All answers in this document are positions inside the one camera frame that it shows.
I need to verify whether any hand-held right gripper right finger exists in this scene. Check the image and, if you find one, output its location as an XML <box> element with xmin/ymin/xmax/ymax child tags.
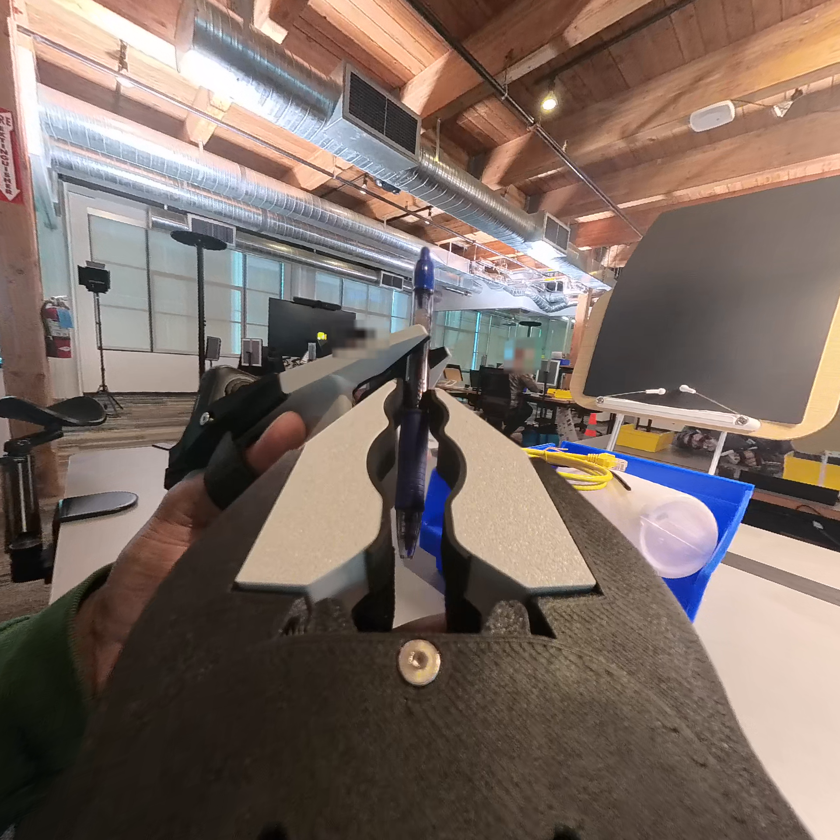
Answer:
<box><xmin>428</xmin><ymin>387</ymin><xmax>599</xmax><ymax>634</ymax></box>

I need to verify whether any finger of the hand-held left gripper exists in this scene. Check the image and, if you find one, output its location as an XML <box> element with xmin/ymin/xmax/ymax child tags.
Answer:
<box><xmin>279</xmin><ymin>323</ymin><xmax>432</xmax><ymax>455</ymax></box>
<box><xmin>354</xmin><ymin>346</ymin><xmax>454</xmax><ymax>400</ymax></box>

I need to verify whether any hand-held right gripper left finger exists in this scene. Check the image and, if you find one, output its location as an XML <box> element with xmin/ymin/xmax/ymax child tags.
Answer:
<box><xmin>233</xmin><ymin>378</ymin><xmax>401</xmax><ymax>632</ymax></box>

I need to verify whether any blue pen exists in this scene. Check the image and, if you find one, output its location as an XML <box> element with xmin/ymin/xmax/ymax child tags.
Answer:
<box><xmin>394</xmin><ymin>246</ymin><xmax>437</xmax><ymax>560</ymax></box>

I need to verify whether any blue plastic bin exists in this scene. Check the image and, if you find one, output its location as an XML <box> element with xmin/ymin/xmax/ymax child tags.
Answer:
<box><xmin>420</xmin><ymin>440</ymin><xmax>756</xmax><ymax>624</ymax></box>

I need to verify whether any person's left forearm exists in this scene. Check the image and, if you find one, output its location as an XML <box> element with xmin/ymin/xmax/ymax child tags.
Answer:
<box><xmin>0</xmin><ymin>567</ymin><xmax>112</xmax><ymax>840</ymax></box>

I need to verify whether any person's left hand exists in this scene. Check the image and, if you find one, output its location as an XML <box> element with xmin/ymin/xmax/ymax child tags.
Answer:
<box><xmin>72</xmin><ymin>412</ymin><xmax>311</xmax><ymax>698</ymax></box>

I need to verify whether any black television screen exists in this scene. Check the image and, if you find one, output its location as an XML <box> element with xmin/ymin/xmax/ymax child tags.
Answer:
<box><xmin>267</xmin><ymin>297</ymin><xmax>358</xmax><ymax>361</ymax></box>

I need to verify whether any yellow bin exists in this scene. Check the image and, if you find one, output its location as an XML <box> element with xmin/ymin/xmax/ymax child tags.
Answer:
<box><xmin>784</xmin><ymin>453</ymin><xmax>840</xmax><ymax>490</ymax></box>
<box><xmin>616</xmin><ymin>423</ymin><xmax>676</xmax><ymax>454</ymax></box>

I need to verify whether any white plastic bottle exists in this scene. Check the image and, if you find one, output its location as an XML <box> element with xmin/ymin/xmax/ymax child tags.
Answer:
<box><xmin>577</xmin><ymin>489</ymin><xmax>721</xmax><ymax>580</ymax></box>

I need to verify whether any black floor lamp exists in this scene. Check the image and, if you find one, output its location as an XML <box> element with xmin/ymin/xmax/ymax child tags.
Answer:
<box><xmin>171</xmin><ymin>230</ymin><xmax>228</xmax><ymax>388</ymax></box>

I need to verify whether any red fire extinguisher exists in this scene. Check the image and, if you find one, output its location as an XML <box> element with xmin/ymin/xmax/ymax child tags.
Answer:
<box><xmin>41</xmin><ymin>295</ymin><xmax>74</xmax><ymax>360</ymax></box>

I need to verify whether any black light stand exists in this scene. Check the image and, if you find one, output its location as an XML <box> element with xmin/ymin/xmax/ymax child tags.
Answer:
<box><xmin>77</xmin><ymin>262</ymin><xmax>126</xmax><ymax>414</ymax></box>

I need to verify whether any white board stand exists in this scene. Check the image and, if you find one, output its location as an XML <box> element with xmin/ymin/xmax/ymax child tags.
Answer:
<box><xmin>610</xmin><ymin>420</ymin><xmax>729</xmax><ymax>476</ymax></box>

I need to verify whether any black ceiling pipe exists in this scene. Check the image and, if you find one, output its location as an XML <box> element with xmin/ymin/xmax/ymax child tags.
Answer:
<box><xmin>407</xmin><ymin>0</ymin><xmax>645</xmax><ymax>240</ymax></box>

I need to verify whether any red fire extinguisher sign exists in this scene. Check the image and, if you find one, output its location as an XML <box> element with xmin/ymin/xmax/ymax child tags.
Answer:
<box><xmin>0</xmin><ymin>108</ymin><xmax>24</xmax><ymax>204</ymax></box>

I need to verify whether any white ceiling device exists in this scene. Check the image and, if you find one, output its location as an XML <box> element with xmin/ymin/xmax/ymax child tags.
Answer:
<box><xmin>689</xmin><ymin>100</ymin><xmax>737</xmax><ymax>133</ymax></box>

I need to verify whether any yellow ethernet cable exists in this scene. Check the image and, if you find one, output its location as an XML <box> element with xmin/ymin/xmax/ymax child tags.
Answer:
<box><xmin>525</xmin><ymin>446</ymin><xmax>630</xmax><ymax>492</ymax></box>

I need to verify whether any white board rail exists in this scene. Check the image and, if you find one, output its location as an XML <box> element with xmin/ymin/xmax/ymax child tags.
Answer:
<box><xmin>594</xmin><ymin>386</ymin><xmax>762</xmax><ymax>434</ymax></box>

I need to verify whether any wooden post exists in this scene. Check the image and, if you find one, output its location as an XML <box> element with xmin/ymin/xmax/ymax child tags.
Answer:
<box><xmin>0</xmin><ymin>20</ymin><xmax>63</xmax><ymax>500</ymax></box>

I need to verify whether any black board with wooden frame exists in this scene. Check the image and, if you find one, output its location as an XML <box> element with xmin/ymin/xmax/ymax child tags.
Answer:
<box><xmin>570</xmin><ymin>174</ymin><xmax>840</xmax><ymax>442</ymax></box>

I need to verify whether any thin spiral metal duct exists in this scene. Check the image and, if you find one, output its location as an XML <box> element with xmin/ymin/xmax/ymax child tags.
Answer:
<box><xmin>49</xmin><ymin>141</ymin><xmax>427</xmax><ymax>290</ymax></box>

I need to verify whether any metal duct with vent grilles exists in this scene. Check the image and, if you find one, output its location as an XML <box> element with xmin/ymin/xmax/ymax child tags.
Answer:
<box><xmin>176</xmin><ymin>0</ymin><xmax>572</xmax><ymax>253</ymax></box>

